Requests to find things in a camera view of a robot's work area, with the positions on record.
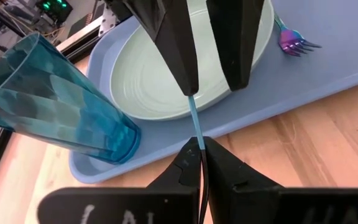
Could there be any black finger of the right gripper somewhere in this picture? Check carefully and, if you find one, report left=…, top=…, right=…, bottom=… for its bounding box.
left=125, top=0, right=200, bottom=96
left=206, top=0, right=265, bottom=92

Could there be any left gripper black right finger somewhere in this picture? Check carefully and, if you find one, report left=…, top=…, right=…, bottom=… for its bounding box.
left=203, top=136, right=358, bottom=224

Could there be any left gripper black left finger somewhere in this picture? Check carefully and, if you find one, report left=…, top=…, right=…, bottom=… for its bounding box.
left=37, top=136, right=203, bottom=224

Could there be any pale green ceramic plate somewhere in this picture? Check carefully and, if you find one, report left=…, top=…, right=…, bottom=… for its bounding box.
left=109, top=0, right=275, bottom=121

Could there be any iridescent ornate metal fork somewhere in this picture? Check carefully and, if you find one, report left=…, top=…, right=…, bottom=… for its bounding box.
left=273, top=12, right=323, bottom=57

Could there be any thin blue utensil handle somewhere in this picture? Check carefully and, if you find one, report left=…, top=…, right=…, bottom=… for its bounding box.
left=187, top=95, right=210, bottom=224

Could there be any blue transparent faceted cup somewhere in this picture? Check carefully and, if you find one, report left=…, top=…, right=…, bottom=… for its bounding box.
left=0, top=32, right=142, bottom=165

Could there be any light blue plastic tray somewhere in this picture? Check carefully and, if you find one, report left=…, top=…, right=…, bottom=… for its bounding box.
left=68, top=0, right=358, bottom=184

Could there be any black device with green lights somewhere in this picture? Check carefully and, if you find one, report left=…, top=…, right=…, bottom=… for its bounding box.
left=35, top=0, right=73, bottom=25

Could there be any white perforated metal bracket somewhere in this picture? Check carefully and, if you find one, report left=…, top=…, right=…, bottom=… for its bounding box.
left=98, top=4, right=119, bottom=37

